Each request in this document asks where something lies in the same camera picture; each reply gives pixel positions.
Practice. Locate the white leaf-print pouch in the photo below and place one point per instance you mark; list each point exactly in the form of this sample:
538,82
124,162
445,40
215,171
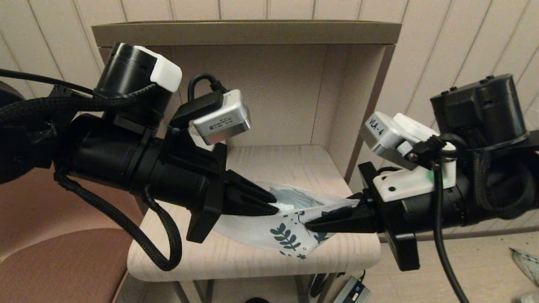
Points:
261,231

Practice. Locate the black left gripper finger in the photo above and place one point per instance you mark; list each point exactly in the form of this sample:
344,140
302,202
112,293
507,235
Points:
248,208
252,191

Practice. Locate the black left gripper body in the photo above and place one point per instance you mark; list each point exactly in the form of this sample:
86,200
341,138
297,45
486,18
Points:
193,176

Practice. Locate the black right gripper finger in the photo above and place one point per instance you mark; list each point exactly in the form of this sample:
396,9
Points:
349,204
349,221

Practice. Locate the white right camera bracket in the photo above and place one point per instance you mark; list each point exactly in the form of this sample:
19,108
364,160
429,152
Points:
404,185

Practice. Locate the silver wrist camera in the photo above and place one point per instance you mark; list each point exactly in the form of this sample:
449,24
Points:
383,139
223,120

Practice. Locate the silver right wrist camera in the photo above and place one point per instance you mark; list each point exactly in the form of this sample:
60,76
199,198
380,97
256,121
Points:
383,139

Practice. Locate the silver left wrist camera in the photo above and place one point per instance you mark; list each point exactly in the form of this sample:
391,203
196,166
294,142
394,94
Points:
223,120

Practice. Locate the brown wooden baseboard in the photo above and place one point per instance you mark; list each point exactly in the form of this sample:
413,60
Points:
497,232

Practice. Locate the silver power adapter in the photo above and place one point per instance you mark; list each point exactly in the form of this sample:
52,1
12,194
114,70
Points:
353,291

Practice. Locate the light wooden shelf unit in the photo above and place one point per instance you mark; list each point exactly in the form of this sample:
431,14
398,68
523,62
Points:
273,84

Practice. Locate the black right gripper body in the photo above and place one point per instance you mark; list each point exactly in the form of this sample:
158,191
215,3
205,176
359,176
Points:
421,214

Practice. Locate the brown pink chair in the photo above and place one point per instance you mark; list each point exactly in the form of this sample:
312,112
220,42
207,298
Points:
50,261

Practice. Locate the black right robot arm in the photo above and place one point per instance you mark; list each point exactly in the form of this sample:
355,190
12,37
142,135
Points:
484,109

